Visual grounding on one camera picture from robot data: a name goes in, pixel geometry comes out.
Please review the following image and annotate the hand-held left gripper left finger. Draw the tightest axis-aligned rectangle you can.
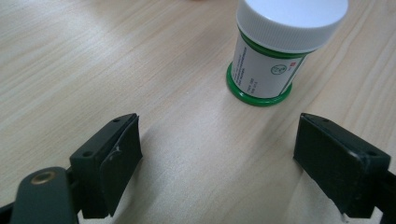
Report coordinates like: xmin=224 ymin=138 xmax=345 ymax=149
xmin=69 ymin=113 xmax=144 ymax=219

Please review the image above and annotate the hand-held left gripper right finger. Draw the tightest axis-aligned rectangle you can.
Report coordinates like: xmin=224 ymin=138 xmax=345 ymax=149
xmin=292 ymin=112 xmax=391 ymax=219

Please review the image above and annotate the green jar with white lid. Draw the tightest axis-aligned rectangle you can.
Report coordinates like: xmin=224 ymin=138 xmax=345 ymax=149
xmin=226 ymin=0 xmax=349 ymax=107

